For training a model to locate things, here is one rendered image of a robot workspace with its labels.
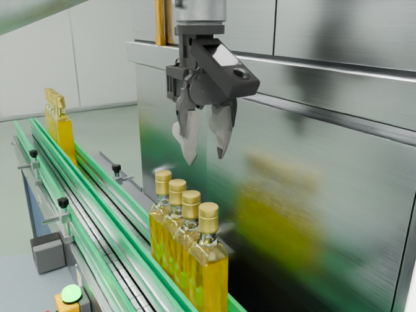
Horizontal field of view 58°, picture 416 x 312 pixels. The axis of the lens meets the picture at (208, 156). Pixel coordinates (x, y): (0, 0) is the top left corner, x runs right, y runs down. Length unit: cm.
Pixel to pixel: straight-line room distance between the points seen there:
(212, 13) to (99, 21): 610
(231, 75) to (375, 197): 25
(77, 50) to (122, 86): 95
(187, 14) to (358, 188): 34
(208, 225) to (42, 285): 69
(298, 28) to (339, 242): 34
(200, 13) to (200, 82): 9
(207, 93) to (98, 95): 616
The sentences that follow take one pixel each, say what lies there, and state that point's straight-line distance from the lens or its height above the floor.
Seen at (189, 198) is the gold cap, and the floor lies 116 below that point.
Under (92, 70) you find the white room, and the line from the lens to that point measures 663.
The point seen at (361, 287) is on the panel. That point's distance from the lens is 62.
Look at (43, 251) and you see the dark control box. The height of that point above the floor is 83.
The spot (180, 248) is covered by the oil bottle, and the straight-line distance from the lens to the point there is 73.
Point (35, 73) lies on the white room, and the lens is 645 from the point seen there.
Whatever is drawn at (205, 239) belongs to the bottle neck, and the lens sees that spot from 66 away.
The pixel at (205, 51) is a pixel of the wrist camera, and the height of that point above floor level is 142.
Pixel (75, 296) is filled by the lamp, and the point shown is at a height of 84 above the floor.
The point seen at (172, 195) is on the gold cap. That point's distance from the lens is 73.
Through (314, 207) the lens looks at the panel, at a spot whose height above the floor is 118.
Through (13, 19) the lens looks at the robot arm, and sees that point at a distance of 39.
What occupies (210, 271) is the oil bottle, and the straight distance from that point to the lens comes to 68.
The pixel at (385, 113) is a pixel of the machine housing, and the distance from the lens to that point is 53.
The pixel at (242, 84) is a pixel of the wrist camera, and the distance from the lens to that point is 49.
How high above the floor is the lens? 146
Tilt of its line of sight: 20 degrees down
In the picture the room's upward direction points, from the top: straight up
